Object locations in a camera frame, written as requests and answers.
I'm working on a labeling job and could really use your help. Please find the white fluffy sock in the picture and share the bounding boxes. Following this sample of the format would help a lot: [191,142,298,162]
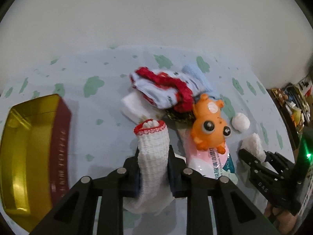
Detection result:
[240,133,266,163]

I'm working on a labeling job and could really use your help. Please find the pink wet wipes pack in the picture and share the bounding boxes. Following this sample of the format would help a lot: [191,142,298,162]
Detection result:
[175,122,238,185]

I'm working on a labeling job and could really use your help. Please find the white sock with red trim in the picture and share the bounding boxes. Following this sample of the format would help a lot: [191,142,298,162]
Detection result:
[123,119,174,214]

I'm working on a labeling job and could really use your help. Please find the orange big-eyed squishy toy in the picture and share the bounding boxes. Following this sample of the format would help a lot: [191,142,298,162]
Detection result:
[191,93,231,154]

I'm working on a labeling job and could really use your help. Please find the white and red patterned sock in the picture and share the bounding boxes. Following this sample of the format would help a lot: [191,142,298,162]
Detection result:
[130,67,201,113]

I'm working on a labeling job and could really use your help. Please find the white fluffy ball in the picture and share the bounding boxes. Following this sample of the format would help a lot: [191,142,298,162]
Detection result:
[231,113,250,133]

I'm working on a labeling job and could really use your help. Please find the cluttered shelf with items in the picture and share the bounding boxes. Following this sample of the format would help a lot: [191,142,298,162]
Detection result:
[267,78,312,151]

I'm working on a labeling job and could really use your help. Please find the dark green patterned scrunchie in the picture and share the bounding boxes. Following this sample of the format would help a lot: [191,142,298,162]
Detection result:
[165,108,195,124]

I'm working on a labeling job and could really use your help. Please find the gold tin box red sides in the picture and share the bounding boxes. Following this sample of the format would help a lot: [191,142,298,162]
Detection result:
[1,94,72,232]

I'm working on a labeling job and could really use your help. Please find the folded white cloth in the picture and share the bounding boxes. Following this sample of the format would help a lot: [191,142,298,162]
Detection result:
[121,90,165,124]

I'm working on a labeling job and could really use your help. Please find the light blue sock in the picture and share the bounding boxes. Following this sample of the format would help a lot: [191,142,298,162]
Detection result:
[182,64,216,98]

